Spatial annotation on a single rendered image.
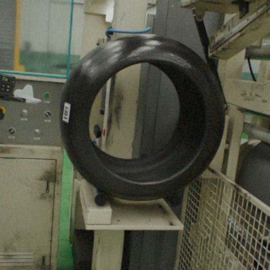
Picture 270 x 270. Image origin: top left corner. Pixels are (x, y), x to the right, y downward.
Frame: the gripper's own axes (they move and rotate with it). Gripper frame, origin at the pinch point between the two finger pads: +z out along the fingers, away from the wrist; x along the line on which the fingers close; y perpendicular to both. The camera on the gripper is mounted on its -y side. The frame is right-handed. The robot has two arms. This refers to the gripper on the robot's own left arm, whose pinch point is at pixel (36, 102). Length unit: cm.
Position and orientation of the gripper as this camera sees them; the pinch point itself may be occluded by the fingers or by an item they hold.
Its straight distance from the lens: 137.8
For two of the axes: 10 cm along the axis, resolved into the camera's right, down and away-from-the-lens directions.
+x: -2.1, -2.0, 9.6
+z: 9.6, 1.7, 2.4
